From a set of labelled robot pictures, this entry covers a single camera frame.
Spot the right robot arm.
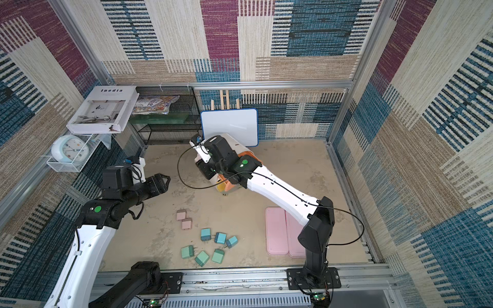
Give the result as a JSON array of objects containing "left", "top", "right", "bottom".
[{"left": 189, "top": 133, "right": 335, "bottom": 289}]

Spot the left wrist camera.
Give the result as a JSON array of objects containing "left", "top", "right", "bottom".
[{"left": 100, "top": 155, "right": 146, "bottom": 200}]

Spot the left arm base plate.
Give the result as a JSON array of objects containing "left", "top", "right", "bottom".
[{"left": 154, "top": 272, "right": 184, "bottom": 296}]

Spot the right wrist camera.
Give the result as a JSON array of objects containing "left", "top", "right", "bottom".
[{"left": 189, "top": 134, "right": 211, "bottom": 163}]

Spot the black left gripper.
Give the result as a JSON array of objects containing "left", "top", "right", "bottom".
[{"left": 121, "top": 172, "right": 170, "bottom": 209}]

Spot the teal blue plug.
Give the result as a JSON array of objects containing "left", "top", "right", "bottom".
[
  {"left": 200, "top": 228, "right": 212, "bottom": 241},
  {"left": 214, "top": 232, "right": 227, "bottom": 245},
  {"left": 225, "top": 236, "right": 238, "bottom": 248}
]

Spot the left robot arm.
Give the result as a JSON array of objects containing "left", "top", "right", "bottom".
[{"left": 45, "top": 164, "right": 171, "bottom": 307}]

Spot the white alarm clock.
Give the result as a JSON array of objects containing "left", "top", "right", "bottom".
[{"left": 51, "top": 135, "right": 91, "bottom": 164}]

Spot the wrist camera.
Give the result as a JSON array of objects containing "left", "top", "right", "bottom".
[
  {"left": 100, "top": 155, "right": 146, "bottom": 200},
  {"left": 189, "top": 134, "right": 211, "bottom": 163}
]

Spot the white magazine book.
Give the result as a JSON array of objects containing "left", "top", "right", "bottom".
[{"left": 66, "top": 85, "right": 139, "bottom": 135}]

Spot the pink tray right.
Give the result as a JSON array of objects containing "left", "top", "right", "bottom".
[{"left": 286, "top": 213, "right": 306, "bottom": 259}]

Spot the pink tray left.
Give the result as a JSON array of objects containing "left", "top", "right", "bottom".
[{"left": 265, "top": 207, "right": 289, "bottom": 255}]

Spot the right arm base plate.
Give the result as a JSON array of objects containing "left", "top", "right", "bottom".
[{"left": 286, "top": 267, "right": 342, "bottom": 291}]

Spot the white round drawer cabinet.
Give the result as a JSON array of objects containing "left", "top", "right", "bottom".
[{"left": 189, "top": 133, "right": 263, "bottom": 196}]

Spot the blue framed whiteboard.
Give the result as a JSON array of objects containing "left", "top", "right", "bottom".
[{"left": 200, "top": 109, "right": 259, "bottom": 147}]

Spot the pink tray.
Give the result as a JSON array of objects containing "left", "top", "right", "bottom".
[
  {"left": 265, "top": 207, "right": 289, "bottom": 255},
  {"left": 286, "top": 213, "right": 306, "bottom": 259}
]

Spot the black wire shelf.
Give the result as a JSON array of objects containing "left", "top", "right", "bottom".
[{"left": 130, "top": 87, "right": 203, "bottom": 146}]

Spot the pink plug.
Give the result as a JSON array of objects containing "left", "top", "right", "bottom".
[
  {"left": 181, "top": 218, "right": 193, "bottom": 230},
  {"left": 176, "top": 209, "right": 187, "bottom": 221}
]

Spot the colourful snack bag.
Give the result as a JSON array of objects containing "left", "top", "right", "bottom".
[{"left": 132, "top": 96, "right": 180, "bottom": 115}]

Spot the green plug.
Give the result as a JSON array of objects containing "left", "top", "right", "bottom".
[
  {"left": 195, "top": 251, "right": 210, "bottom": 267},
  {"left": 211, "top": 249, "right": 225, "bottom": 264},
  {"left": 181, "top": 245, "right": 195, "bottom": 259}
]

